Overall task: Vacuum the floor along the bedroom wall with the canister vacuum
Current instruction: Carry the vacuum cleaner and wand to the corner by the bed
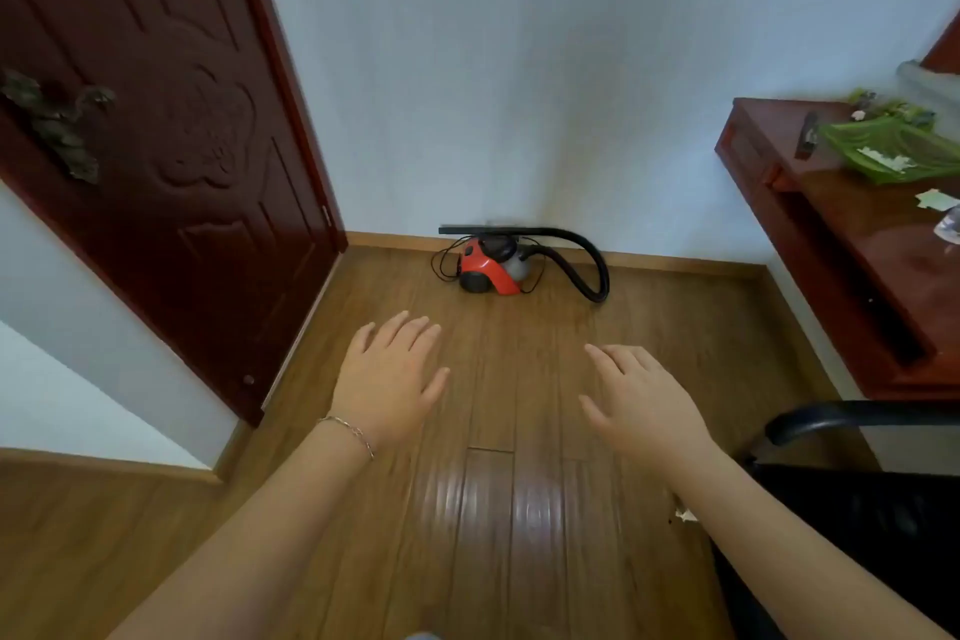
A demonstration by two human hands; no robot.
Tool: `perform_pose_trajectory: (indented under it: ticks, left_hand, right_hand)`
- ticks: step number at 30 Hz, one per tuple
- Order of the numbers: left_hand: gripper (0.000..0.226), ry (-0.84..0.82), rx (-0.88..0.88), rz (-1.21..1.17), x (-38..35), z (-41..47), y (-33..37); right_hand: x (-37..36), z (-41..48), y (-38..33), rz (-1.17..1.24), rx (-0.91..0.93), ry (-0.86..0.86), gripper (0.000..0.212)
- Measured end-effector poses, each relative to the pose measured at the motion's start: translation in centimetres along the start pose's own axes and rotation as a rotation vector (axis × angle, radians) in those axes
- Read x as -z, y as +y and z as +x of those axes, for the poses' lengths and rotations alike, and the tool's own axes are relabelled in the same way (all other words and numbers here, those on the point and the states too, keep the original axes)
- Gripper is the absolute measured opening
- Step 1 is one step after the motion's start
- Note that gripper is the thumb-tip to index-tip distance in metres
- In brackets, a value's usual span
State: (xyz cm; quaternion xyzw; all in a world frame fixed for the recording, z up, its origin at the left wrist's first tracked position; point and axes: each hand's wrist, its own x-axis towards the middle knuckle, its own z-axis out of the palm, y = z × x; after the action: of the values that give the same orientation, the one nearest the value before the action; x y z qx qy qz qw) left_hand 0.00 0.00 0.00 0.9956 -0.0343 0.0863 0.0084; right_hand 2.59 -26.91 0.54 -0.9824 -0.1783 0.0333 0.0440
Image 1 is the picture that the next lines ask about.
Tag small black object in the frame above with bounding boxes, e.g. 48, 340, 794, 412
794, 110, 820, 161

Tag ornate metal door handle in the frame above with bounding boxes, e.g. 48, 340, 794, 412
0, 67, 118, 186

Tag red wooden desk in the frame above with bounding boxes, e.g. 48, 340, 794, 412
714, 97, 960, 402

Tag green plastic tray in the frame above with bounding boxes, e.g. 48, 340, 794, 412
818, 115, 960, 186

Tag black power cord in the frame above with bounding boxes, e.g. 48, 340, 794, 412
431, 235, 545, 296

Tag thin silver bracelet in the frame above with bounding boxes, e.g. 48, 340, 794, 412
316, 415, 376, 461

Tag dark red door frame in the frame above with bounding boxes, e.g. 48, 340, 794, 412
224, 0, 349, 255

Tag wooden skirting board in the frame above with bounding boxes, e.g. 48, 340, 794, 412
0, 230, 879, 485

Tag person's right hand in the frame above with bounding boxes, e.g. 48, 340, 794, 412
578, 343, 718, 475

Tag person's left hand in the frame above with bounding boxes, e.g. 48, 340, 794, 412
320, 310, 452, 456

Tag dark red wooden door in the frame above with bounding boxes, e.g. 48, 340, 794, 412
0, 0, 340, 428

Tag white paper scraps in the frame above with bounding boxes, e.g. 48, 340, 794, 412
857, 145, 918, 174

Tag green wrapped packet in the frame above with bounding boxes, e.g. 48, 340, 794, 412
847, 88, 937, 131

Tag person's left forearm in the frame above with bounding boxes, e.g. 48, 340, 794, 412
108, 421, 421, 640

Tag person's right forearm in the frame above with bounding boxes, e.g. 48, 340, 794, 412
659, 436, 954, 640

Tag black office chair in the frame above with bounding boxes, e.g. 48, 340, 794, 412
710, 400, 960, 640

